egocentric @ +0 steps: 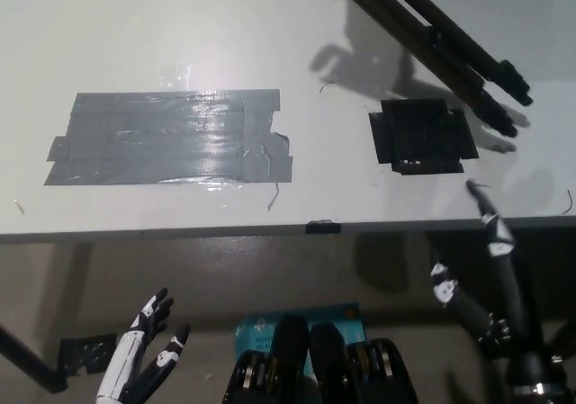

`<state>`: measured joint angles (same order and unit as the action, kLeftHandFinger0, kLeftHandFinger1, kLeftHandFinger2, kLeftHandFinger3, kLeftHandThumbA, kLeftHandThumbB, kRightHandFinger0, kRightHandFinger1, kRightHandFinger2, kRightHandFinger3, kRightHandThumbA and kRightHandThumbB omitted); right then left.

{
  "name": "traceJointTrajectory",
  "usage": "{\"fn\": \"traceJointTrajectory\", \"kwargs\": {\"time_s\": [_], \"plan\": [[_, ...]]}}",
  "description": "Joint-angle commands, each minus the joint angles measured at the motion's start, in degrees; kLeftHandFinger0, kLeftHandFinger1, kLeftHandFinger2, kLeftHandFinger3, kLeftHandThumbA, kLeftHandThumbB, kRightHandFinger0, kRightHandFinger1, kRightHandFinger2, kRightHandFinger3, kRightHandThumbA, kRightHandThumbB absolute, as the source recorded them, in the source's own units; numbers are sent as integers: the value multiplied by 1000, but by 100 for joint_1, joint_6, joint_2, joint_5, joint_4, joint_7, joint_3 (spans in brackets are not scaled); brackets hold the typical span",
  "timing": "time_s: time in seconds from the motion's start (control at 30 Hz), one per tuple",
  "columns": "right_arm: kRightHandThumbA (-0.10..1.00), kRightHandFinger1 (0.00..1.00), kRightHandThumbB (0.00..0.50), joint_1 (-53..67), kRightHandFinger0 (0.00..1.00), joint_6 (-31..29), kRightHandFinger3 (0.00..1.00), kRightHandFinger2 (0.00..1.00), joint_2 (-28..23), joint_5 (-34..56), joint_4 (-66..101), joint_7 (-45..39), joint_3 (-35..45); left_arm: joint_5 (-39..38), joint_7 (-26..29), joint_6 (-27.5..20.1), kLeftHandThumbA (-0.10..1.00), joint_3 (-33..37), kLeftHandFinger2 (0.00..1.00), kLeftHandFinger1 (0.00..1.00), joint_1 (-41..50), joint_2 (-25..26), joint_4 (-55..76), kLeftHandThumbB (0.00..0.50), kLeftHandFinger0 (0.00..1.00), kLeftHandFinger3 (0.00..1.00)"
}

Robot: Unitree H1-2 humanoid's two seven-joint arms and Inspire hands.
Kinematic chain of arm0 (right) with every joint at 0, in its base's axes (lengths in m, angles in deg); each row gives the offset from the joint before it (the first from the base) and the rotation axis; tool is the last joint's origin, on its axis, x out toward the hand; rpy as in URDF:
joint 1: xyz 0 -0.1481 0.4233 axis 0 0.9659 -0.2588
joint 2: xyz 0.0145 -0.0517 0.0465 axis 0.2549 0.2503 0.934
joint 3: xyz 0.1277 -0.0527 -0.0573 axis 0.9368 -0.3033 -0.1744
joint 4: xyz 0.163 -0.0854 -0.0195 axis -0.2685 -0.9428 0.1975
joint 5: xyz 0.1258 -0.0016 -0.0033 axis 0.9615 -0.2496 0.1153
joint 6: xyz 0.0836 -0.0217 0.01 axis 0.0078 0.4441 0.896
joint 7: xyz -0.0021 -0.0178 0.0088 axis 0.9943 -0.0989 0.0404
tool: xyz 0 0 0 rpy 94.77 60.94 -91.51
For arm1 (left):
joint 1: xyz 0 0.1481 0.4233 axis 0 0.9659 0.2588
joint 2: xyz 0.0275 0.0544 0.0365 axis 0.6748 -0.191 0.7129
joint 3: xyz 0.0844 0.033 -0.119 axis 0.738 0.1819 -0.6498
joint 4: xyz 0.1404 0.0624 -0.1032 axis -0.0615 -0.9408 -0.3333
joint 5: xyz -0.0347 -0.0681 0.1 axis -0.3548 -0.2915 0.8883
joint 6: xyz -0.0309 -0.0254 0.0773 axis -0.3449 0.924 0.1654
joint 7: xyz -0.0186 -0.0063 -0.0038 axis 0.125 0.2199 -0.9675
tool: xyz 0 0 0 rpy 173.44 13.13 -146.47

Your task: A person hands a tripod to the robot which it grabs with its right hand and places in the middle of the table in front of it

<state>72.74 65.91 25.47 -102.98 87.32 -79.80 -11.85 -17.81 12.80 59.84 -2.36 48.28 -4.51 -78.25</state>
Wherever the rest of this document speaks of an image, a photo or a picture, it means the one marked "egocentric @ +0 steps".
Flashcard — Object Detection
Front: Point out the black tape square patch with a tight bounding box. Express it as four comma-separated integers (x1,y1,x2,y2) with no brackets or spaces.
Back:
367,98,481,175

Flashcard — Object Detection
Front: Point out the black floor tape patch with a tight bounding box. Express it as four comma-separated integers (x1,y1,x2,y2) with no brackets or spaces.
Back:
475,318,518,361
59,334,119,375

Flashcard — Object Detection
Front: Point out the small black edge tape strip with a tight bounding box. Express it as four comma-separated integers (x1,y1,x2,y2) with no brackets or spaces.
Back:
305,218,343,236

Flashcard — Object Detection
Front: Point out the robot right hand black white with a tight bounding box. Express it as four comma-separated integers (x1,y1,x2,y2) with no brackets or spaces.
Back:
429,179,554,391

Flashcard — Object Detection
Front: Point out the black metal table leg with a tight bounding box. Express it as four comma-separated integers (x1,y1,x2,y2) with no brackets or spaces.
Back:
0,322,68,394

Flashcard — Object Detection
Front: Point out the black and bronze camera tripod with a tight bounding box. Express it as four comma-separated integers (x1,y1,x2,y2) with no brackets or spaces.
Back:
308,0,535,138

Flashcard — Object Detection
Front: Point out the grey duct tape patch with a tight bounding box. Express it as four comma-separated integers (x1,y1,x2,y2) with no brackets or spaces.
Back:
43,88,294,187

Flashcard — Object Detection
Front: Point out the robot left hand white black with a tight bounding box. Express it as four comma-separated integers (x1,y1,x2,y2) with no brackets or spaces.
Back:
96,287,191,404

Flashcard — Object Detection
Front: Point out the teal router box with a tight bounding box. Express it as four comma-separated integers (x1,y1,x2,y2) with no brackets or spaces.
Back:
233,302,365,378

